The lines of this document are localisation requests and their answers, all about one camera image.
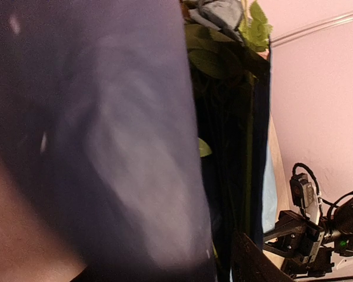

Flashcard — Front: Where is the blue wrapping paper sheet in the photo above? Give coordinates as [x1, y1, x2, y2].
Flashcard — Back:
[0, 1, 270, 281]

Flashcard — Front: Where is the aluminium corner post right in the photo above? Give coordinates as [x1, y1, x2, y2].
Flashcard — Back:
[271, 11, 353, 48]

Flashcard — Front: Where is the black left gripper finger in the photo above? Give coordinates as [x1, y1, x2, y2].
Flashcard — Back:
[231, 231, 293, 282]

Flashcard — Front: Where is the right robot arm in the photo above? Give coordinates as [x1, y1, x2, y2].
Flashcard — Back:
[264, 191, 353, 278]

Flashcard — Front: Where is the yellow fake flower stem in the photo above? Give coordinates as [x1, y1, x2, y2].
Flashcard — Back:
[238, 0, 273, 53]

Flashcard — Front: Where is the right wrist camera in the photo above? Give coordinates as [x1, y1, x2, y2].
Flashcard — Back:
[289, 173, 320, 219]

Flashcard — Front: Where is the blue fake flower bunch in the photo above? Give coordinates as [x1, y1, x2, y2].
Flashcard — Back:
[181, 1, 254, 281]

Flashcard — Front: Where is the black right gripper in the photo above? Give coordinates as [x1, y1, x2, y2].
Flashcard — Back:
[263, 210, 334, 278]

